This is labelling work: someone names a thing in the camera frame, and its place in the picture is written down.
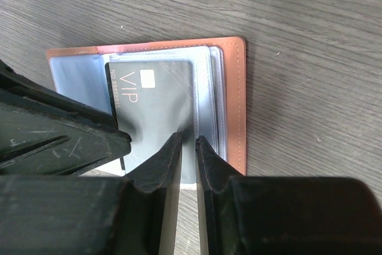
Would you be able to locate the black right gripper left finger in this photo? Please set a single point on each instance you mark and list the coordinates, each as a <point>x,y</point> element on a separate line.
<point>133,214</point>

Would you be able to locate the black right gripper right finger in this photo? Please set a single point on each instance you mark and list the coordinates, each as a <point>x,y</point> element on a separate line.
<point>282,215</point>

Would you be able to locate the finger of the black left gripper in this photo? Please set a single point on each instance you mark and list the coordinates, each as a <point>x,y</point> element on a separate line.
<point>43,132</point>

